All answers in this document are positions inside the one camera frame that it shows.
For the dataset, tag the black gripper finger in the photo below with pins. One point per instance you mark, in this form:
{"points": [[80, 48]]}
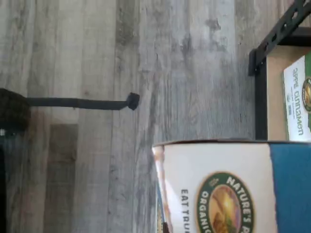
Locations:
{"points": [[165, 228]]}

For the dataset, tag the blue white oatmeal box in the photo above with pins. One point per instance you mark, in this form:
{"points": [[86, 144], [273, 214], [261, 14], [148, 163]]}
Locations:
{"points": [[218, 165]]}

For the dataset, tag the black metal shelf rack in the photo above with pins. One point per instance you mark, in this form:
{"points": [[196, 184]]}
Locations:
{"points": [[262, 109]]}

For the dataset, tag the green white oatmeal box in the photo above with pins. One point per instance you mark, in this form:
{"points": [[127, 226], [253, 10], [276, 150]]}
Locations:
{"points": [[296, 102]]}

